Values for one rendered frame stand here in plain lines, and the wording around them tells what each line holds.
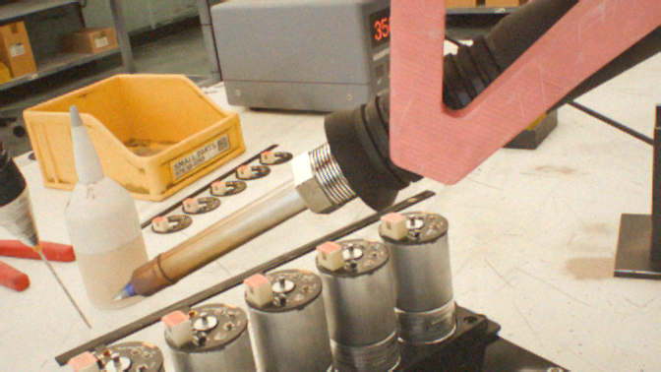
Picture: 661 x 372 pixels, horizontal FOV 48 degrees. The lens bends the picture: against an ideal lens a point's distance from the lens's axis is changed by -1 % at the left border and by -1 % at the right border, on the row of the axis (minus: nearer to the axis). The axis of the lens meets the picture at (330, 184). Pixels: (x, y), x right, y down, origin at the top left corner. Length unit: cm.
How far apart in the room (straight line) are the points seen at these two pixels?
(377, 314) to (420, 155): 11
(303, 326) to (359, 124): 9
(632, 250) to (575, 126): 19
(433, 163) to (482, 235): 25
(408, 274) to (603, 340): 9
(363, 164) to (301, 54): 46
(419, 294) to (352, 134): 12
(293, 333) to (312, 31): 40
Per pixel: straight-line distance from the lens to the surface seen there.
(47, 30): 546
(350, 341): 26
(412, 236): 26
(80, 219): 37
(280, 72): 63
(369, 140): 16
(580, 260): 37
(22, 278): 43
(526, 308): 34
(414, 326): 27
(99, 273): 38
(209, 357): 22
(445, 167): 15
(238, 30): 65
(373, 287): 25
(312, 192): 17
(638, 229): 39
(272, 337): 24
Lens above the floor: 93
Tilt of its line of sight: 22 degrees down
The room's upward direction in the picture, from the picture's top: 8 degrees counter-clockwise
